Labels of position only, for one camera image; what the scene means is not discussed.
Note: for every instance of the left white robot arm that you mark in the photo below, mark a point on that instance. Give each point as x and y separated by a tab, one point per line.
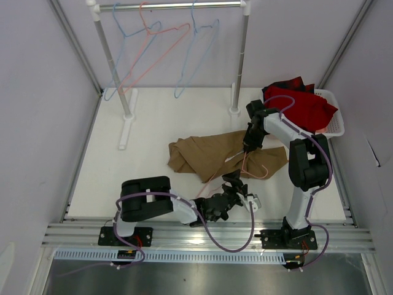
147	198

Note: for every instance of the white plastic basket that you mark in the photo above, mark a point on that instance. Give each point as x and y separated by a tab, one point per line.
336	125

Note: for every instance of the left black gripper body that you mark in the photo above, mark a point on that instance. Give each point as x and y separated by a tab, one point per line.
233	198

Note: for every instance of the tan brown skirt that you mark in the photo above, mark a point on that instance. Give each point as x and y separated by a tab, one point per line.
210	157

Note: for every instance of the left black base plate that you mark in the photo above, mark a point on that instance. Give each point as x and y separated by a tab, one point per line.
142	237

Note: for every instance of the aluminium mounting rail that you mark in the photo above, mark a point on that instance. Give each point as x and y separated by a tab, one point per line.
170	235

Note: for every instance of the red folded garment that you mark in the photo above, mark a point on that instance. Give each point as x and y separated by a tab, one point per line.
300	104

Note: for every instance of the blue wire hanger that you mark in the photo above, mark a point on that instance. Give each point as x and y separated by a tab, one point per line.
155	27
203	37

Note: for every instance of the right blue wire hanger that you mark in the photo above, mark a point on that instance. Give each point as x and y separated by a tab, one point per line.
203	37

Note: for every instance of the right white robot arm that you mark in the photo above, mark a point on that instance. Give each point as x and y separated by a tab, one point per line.
310	168

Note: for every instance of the leftmost blue wire hanger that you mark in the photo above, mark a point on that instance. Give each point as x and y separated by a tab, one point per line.
155	27

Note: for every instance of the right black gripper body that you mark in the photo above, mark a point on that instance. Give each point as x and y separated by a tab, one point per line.
253	137

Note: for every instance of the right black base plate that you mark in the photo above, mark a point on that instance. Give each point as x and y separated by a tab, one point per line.
278	239

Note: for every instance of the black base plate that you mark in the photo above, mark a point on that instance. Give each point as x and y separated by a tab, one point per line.
142	237
278	239

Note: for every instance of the metal clothes rack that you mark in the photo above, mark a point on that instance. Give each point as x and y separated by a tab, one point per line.
129	105

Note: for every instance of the white slotted cable duct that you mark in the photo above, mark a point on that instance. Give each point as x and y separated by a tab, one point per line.
170	256

